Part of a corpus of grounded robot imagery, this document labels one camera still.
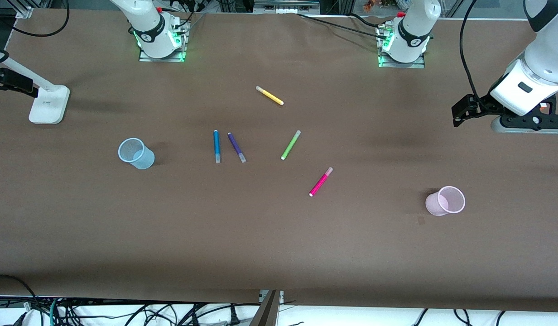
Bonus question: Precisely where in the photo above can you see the purple marker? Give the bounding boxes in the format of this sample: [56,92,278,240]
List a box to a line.
[227,132,247,163]

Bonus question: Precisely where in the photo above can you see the yellow marker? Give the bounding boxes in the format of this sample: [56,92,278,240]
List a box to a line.
[255,86,284,106]

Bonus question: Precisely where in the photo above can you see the translucent blue cup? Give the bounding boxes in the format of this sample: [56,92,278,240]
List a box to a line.
[118,138,155,170]

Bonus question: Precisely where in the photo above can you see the white stand with base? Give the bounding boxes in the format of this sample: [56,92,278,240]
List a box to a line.
[0,45,71,125]

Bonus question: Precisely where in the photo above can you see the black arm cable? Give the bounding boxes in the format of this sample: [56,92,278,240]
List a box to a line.
[0,0,71,64]
[459,0,481,98]

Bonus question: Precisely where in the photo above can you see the pink marker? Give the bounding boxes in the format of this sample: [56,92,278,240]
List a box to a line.
[308,167,334,197]

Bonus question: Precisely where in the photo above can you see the long black table cable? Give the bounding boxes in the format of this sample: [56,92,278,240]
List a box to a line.
[297,13,383,39]

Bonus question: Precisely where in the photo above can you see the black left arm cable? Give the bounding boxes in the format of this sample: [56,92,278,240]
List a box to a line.
[459,0,481,98]

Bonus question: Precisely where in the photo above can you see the aluminium frame profile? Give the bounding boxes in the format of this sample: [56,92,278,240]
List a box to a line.
[14,0,34,19]

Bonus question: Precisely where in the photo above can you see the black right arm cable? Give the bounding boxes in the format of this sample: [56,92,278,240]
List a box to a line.
[0,0,71,64]

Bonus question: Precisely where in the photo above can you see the translucent pink cup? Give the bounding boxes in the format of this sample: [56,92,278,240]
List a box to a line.
[425,186,466,217]

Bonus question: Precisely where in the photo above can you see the short black table cable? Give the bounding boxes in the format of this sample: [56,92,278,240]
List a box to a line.
[349,12,385,29]

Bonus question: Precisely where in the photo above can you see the green marker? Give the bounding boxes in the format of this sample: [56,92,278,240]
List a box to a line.
[280,130,302,161]

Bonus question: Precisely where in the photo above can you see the black looped floor cable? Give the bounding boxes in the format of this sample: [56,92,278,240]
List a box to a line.
[0,274,38,317]

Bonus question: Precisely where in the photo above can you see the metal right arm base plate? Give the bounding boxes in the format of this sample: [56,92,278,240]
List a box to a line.
[138,20,188,63]

